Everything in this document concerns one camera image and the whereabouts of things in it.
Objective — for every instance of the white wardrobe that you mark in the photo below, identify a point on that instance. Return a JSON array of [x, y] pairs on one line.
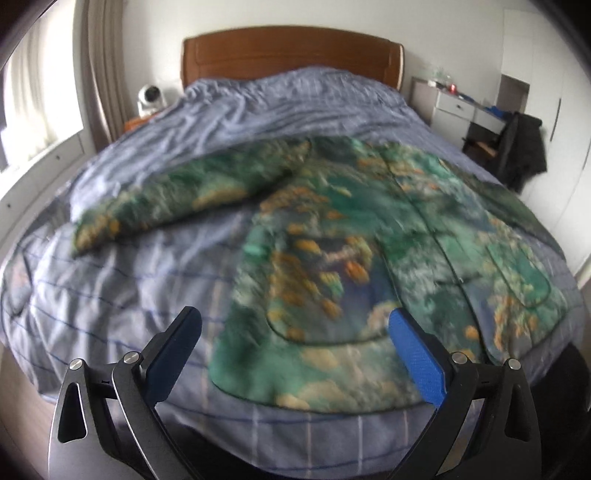
[[568, 161]]

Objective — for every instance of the white window seat cabinet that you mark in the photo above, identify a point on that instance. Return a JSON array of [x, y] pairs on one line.
[[41, 184]]

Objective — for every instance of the black jacket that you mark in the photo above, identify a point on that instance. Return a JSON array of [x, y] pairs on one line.
[[521, 147]]

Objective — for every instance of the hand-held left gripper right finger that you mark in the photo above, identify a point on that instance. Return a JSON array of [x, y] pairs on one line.
[[417, 355]]

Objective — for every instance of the beige curtain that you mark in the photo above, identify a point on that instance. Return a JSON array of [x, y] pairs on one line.
[[104, 92]]

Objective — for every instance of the wooden chair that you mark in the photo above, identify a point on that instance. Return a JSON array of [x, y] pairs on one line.
[[481, 147]]

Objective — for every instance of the wooden nightstand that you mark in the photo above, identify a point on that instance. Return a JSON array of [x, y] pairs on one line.
[[135, 123]]

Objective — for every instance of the wooden bed headboard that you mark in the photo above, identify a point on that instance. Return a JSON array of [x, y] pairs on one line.
[[291, 50]]

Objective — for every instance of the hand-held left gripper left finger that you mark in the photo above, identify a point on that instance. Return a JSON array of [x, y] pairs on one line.
[[170, 357]]

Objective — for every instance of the blue checked duvet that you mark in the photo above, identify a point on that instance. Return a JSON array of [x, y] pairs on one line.
[[138, 286]]

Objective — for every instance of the blue cloth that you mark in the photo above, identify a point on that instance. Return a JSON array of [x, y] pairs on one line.
[[497, 110]]

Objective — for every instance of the white sheer curtain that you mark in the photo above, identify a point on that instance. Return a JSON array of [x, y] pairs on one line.
[[41, 92]]

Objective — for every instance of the green floral quilted jacket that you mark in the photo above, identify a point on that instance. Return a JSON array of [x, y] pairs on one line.
[[323, 221]]

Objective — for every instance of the white desk with drawer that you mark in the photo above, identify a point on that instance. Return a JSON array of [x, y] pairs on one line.
[[455, 107]]

